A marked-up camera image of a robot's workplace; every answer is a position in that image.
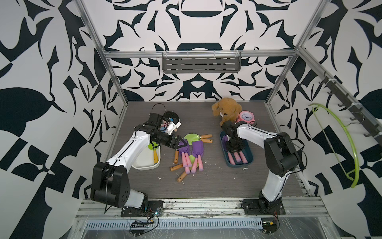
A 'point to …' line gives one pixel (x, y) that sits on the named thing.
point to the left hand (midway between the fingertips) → (180, 141)
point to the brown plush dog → (228, 108)
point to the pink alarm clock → (246, 116)
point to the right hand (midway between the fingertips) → (233, 149)
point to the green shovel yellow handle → (152, 146)
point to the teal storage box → (247, 152)
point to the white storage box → (144, 160)
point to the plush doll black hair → (168, 117)
